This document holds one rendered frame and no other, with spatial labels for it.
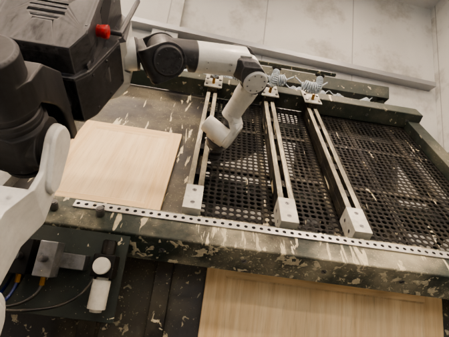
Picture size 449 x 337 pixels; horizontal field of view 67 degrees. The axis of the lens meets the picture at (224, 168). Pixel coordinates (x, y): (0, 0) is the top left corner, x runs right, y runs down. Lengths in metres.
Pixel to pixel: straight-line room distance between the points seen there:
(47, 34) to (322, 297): 1.18
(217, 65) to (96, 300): 0.72
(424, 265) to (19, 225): 1.13
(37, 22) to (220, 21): 3.90
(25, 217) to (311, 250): 0.79
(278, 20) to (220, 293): 4.05
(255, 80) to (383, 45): 4.35
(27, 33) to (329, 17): 4.62
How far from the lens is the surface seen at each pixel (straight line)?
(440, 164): 2.05
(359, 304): 1.45
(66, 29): 0.84
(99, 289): 1.02
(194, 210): 1.12
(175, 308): 1.32
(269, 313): 1.34
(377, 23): 5.51
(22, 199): 0.72
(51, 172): 0.76
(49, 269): 1.01
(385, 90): 2.84
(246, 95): 1.13
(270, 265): 1.11
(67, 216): 1.13
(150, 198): 1.22
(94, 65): 0.86
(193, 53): 1.00
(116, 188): 1.27
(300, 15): 5.04
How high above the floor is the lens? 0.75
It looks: 17 degrees up
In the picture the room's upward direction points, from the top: 8 degrees clockwise
